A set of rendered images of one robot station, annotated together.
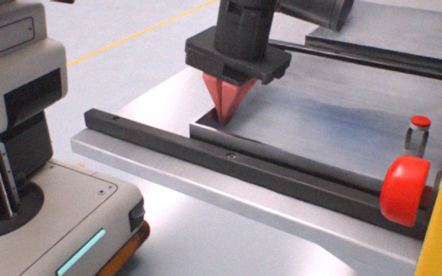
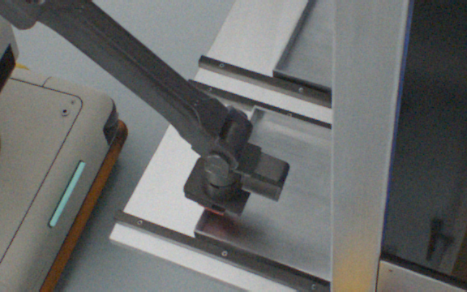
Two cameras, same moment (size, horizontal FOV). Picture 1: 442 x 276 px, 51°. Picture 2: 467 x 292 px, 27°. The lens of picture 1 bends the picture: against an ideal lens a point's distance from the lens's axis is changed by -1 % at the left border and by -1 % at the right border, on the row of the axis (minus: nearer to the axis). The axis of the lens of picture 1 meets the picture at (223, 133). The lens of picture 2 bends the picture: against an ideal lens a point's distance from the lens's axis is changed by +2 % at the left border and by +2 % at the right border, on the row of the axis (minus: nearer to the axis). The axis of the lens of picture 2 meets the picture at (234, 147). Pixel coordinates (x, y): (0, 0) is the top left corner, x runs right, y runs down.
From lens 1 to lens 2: 1.21 m
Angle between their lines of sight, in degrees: 29
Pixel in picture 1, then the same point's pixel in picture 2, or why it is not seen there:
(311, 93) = (278, 151)
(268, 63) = (240, 199)
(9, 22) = not seen: outside the picture
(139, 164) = (165, 259)
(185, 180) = (198, 271)
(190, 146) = (196, 247)
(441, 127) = not seen: hidden behind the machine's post
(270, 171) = (249, 266)
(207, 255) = not seen: hidden behind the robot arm
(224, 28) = (209, 190)
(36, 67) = not seen: outside the picture
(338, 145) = (294, 221)
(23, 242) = not seen: outside the picture
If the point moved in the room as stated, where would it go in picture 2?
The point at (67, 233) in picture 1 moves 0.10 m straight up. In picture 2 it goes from (44, 177) to (34, 156)
